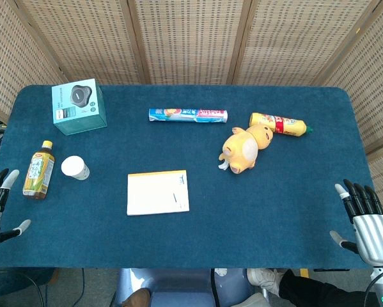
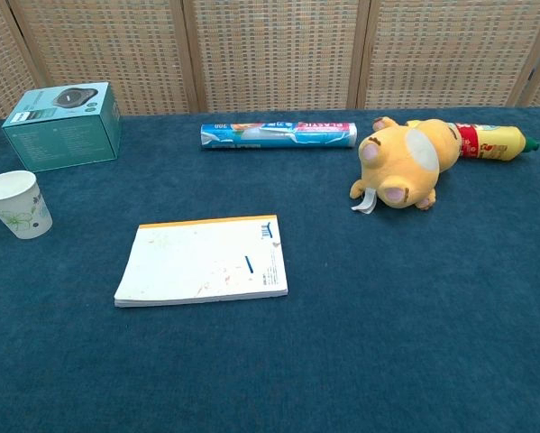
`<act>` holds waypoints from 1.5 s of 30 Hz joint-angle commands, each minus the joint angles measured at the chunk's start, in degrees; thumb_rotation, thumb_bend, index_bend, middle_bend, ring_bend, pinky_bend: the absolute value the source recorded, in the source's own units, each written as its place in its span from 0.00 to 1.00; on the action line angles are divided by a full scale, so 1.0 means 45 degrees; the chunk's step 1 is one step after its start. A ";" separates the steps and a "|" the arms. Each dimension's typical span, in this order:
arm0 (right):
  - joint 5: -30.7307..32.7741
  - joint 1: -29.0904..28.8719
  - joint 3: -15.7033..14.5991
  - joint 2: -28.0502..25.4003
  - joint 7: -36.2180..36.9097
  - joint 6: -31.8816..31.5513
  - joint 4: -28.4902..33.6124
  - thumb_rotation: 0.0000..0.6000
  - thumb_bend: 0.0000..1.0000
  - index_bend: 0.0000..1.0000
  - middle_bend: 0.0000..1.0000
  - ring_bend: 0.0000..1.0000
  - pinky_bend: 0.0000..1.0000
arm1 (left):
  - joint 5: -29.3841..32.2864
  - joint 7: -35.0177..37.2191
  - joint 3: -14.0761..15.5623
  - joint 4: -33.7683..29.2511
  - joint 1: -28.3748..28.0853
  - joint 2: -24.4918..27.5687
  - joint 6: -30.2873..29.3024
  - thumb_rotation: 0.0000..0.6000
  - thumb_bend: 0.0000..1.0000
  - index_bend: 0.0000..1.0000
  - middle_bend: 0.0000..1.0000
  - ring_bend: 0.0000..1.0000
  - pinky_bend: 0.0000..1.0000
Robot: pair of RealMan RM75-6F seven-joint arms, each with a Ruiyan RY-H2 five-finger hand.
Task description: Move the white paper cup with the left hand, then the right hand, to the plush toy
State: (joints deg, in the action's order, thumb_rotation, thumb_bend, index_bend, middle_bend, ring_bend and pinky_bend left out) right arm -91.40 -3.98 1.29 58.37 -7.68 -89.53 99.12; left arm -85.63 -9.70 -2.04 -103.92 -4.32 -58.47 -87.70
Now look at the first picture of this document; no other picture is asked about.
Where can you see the white notepad with orange edge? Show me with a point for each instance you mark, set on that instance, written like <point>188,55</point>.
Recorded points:
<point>156,195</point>

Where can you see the yellow plush toy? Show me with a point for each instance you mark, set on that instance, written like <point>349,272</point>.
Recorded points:
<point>242,150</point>

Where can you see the white sneaker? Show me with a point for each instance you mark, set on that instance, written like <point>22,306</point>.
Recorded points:
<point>263,279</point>

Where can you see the blue plastic wrap roll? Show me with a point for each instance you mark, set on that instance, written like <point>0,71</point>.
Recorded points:
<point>188,115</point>

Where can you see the yellow capped tea bottle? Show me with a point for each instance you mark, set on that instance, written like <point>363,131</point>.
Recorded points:
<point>38,172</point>

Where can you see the teal speaker product box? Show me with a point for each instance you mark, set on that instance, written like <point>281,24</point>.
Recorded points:
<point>79,108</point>

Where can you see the yellow sauce bottle green cap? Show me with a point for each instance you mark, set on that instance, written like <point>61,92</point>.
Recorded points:
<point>284,124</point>

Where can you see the bamboo folding screen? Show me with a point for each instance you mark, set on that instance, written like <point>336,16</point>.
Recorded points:
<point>191,38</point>

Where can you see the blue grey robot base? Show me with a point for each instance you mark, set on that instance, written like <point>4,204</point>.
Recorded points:
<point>178,288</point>

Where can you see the brown shoe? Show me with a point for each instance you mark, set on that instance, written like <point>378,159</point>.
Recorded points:
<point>138,297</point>

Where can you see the blue table cloth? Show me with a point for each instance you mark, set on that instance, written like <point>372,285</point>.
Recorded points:
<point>242,224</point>

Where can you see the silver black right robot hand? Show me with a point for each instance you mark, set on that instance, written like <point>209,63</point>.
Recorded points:
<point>373,233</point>

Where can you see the white paper cup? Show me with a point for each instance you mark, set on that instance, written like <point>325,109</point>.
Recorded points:
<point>72,166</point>

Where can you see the black trouser leg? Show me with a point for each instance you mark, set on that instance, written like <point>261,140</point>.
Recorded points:
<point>312,292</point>

